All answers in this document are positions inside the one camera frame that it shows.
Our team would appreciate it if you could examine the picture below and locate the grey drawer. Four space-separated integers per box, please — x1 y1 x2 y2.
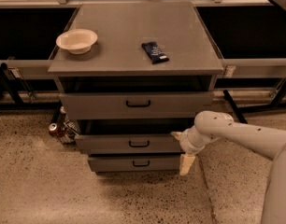
76 118 193 155
60 91 213 119
88 154 180 173

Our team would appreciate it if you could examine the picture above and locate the white bowl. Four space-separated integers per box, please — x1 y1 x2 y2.
56 29 98 54

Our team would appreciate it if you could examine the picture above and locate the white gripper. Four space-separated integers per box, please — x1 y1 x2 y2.
171 127 208 175

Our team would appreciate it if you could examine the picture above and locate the dark bottle on floor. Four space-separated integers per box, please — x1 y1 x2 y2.
56 106 66 128

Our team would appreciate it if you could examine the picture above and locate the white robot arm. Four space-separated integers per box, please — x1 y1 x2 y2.
171 111 286 224

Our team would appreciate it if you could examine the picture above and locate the grey bottom drawer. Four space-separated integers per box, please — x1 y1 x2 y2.
88 154 180 173

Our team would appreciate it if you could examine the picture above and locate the red soda can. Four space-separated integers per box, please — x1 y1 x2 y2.
49 123 58 135

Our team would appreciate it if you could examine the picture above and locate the black table leg left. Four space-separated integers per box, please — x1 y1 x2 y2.
0 65 23 105

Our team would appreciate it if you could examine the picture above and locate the grey top drawer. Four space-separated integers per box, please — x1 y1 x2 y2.
60 91 213 119

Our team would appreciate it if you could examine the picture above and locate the black table leg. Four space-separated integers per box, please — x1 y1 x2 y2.
0 65 23 105
223 90 247 124

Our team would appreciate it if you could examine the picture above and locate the dark blue snack packet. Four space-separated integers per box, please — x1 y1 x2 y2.
141 42 169 64

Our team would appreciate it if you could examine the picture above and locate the grey drawer cabinet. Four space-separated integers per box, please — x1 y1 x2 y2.
48 1 224 174

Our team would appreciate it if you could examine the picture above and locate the black table leg right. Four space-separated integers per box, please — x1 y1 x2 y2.
223 90 247 124

